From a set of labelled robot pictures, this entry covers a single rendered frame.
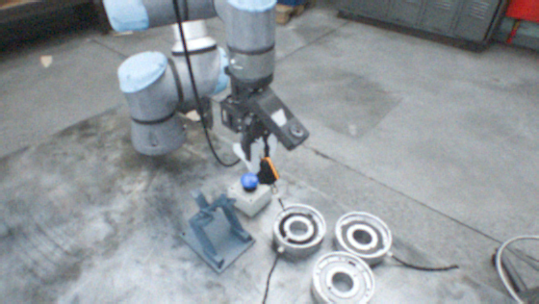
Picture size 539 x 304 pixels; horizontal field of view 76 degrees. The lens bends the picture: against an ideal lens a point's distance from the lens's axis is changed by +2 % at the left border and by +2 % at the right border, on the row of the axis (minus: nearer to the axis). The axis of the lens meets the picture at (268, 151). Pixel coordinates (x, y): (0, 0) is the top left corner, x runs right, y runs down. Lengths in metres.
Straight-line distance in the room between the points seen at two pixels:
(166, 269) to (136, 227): 0.13
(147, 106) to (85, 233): 0.31
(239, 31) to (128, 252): 0.48
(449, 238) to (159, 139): 1.46
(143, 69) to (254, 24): 0.41
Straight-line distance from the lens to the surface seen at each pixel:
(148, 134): 0.93
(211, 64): 0.89
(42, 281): 0.79
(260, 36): 0.51
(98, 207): 0.86
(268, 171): 0.66
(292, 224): 0.72
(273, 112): 0.56
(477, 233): 2.00
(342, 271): 0.67
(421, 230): 1.89
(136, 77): 0.85
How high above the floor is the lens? 1.39
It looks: 40 degrees down
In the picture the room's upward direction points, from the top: straight up
